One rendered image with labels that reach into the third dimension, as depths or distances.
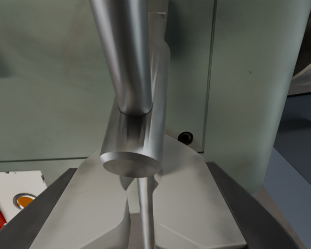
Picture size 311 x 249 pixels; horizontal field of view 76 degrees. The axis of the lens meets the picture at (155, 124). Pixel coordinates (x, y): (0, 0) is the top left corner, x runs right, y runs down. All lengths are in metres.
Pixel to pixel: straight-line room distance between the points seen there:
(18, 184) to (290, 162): 0.64
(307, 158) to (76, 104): 0.65
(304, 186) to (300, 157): 0.09
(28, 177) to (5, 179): 0.02
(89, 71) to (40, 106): 0.05
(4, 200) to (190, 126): 0.21
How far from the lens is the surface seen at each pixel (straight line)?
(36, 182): 0.24
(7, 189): 0.26
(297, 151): 0.74
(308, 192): 0.66
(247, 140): 0.21
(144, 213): 0.17
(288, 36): 0.19
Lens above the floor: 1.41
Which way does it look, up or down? 63 degrees down
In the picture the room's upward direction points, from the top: 177 degrees clockwise
